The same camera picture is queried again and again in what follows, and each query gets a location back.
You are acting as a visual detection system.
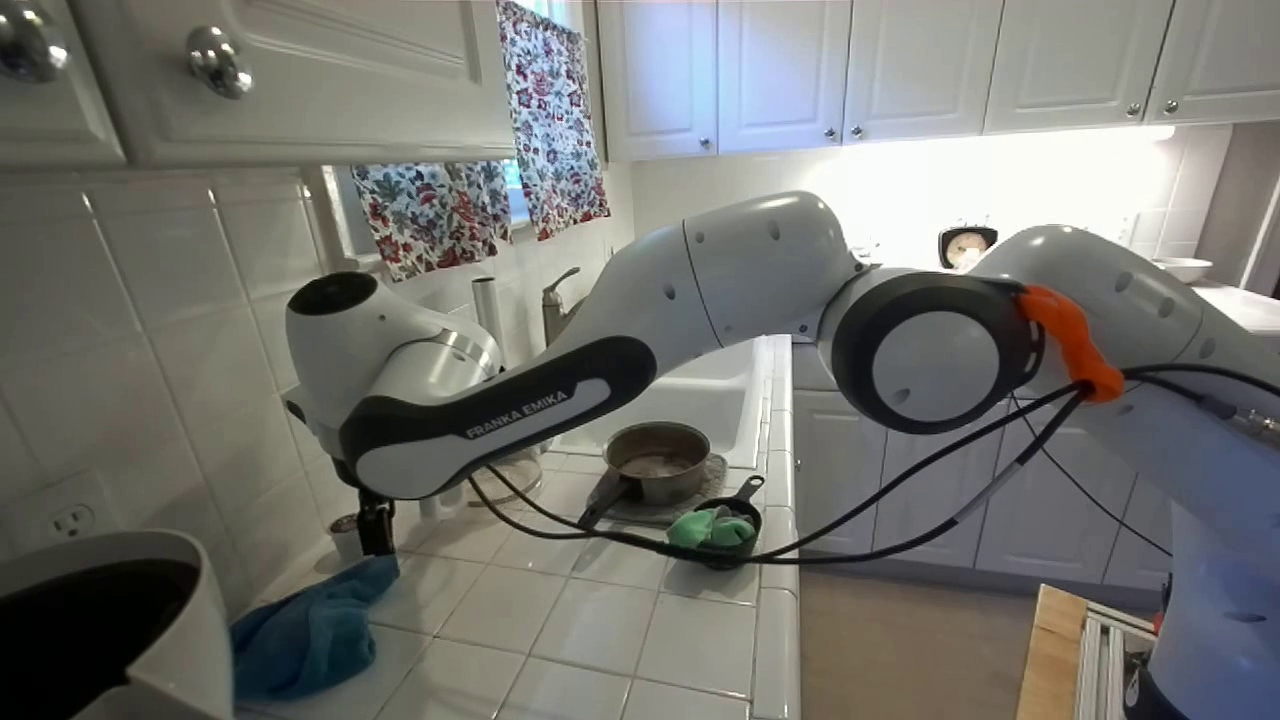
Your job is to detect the white wall cabinet chrome knobs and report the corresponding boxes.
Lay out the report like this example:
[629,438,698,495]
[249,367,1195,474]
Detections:
[0,0,520,171]

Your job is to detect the aluminium profile base frame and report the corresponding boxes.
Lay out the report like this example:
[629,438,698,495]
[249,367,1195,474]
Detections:
[1073,598,1166,720]

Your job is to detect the chrome cabinet knob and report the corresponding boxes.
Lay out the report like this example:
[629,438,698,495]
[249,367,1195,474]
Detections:
[0,3,76,83]
[181,20,259,103]

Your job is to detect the white wall cabinet small knobs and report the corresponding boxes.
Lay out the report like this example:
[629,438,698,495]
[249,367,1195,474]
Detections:
[594,0,1280,166]

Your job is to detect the brushed metal faucet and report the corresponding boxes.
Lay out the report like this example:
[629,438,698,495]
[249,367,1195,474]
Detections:
[535,265,590,354]

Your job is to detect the floral curtain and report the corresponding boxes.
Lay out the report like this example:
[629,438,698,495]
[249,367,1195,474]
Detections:
[346,0,620,286]

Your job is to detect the green cloth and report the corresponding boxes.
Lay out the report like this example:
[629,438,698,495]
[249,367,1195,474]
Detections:
[664,505,760,559]

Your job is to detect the wooden table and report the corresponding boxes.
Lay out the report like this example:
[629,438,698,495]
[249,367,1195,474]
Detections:
[1014,581,1093,720]

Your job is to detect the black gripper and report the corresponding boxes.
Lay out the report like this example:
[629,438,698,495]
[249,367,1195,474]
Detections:
[331,454,403,558]

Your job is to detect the white paper towel roll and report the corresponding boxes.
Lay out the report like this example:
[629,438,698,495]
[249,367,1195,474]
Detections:
[463,270,520,363]

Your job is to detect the orange cable strap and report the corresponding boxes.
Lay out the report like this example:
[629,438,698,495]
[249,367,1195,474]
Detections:
[1018,282,1128,403]

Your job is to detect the white base cabinet with drawers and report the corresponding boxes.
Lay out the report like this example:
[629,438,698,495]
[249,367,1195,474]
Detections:
[789,335,1179,601]

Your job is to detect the white wall outlet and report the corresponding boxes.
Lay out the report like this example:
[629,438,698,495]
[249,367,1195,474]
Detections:
[3,467,123,552]

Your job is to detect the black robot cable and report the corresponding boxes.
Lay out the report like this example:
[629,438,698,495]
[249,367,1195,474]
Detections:
[462,358,1280,571]

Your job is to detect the blue cloth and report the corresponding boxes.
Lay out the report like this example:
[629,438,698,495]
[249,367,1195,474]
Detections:
[226,547,403,710]

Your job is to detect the grey mat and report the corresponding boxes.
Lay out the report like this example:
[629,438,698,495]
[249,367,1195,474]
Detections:
[575,454,737,534]

